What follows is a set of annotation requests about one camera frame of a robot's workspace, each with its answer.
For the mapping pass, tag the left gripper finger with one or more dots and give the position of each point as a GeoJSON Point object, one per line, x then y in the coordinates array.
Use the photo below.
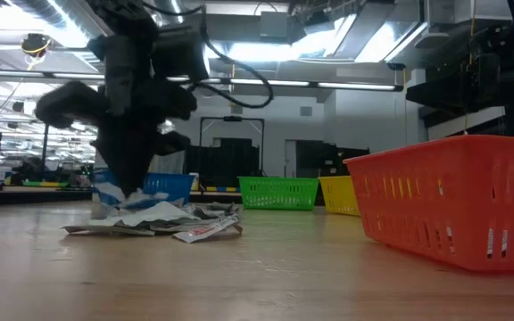
{"type": "Point", "coordinates": [114, 156]}
{"type": "Point", "coordinates": [143, 160]}

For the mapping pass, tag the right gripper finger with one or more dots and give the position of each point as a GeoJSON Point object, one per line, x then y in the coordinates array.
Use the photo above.
{"type": "Point", "coordinates": [444, 96]}

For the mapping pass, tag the blue label white packet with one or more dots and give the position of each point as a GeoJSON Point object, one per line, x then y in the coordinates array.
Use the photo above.
{"type": "Point", "coordinates": [150, 198]}

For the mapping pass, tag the grey cloth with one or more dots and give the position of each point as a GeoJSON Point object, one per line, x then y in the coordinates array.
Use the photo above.
{"type": "Point", "coordinates": [174, 162]}

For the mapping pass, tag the blue plastic basket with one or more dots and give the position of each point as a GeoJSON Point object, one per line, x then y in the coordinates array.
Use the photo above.
{"type": "Point", "coordinates": [172, 185]}

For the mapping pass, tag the large plain white packet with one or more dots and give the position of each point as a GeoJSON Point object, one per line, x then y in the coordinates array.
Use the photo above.
{"type": "Point", "coordinates": [150, 214]}

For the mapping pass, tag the small white bottle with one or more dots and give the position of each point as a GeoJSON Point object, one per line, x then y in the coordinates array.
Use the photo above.
{"type": "Point", "coordinates": [194, 178]}

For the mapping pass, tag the green yellow strip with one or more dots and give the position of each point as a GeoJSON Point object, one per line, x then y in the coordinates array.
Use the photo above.
{"type": "Point", "coordinates": [43, 184]}

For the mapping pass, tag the flat grey white packet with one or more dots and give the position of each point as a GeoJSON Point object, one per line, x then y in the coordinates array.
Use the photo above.
{"type": "Point", "coordinates": [87, 230]}

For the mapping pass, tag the yellow black striped bar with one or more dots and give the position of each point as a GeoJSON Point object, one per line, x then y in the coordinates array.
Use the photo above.
{"type": "Point", "coordinates": [217, 189]}

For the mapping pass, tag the white ceiling unit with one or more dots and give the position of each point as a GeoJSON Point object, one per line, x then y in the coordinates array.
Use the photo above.
{"type": "Point", "coordinates": [462, 18]}

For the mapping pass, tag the black cabinet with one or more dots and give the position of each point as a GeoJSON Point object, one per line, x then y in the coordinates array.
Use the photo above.
{"type": "Point", "coordinates": [230, 160]}

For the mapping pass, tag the crumpled grey print packet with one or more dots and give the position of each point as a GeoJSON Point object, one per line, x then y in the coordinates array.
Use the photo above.
{"type": "Point", "coordinates": [217, 208]}

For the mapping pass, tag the orange label white packet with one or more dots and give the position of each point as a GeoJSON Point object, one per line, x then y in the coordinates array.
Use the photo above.
{"type": "Point", "coordinates": [203, 231]}

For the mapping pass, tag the orange plastic basket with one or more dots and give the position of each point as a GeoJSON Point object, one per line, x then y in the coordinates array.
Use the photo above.
{"type": "Point", "coordinates": [440, 200]}

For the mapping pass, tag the black yellow ceiling reel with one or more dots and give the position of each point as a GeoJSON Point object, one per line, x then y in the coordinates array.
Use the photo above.
{"type": "Point", "coordinates": [36, 43]}

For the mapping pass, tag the green plastic basket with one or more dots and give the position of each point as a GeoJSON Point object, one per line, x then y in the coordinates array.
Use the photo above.
{"type": "Point", "coordinates": [279, 194]}

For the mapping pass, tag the long ceiling light bar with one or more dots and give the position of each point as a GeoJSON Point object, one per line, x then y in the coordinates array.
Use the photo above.
{"type": "Point", "coordinates": [275, 82]}

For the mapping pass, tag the yellow plastic basket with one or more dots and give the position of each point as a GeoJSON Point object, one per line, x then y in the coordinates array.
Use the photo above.
{"type": "Point", "coordinates": [339, 196]}

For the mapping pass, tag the white door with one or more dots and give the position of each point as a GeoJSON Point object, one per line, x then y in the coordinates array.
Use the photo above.
{"type": "Point", "coordinates": [290, 158]}

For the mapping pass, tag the grey ceiling unit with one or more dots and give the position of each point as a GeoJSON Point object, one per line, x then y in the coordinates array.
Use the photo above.
{"type": "Point", "coordinates": [275, 24]}

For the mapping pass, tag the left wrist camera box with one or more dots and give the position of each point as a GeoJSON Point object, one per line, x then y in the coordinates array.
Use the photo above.
{"type": "Point", "coordinates": [179, 55]}

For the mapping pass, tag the black metal frame stand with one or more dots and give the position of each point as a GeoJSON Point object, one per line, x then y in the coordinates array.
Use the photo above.
{"type": "Point", "coordinates": [45, 147]}
{"type": "Point", "coordinates": [232, 119]}

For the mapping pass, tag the grey wall vent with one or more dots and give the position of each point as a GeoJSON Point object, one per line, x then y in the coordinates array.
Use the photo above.
{"type": "Point", "coordinates": [306, 111]}
{"type": "Point", "coordinates": [236, 109]}

